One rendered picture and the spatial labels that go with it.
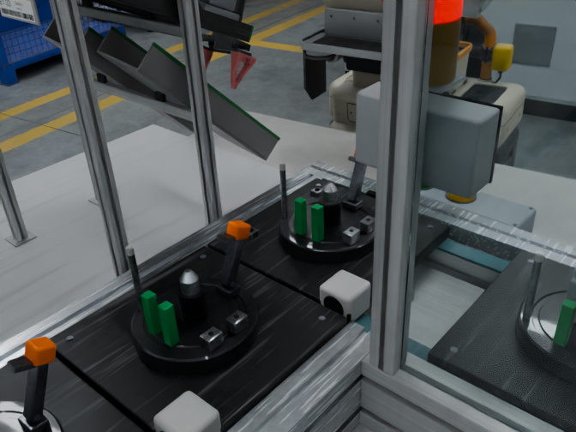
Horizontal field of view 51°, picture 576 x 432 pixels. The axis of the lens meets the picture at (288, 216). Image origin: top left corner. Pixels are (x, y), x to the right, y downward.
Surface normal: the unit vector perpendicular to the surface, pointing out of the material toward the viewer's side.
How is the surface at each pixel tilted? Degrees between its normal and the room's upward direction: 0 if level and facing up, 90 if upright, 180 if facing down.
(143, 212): 0
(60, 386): 0
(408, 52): 90
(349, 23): 90
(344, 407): 90
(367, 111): 90
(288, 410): 0
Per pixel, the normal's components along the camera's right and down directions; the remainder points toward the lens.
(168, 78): 0.63, 0.38
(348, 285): -0.04, -0.85
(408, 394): -0.66, 0.41
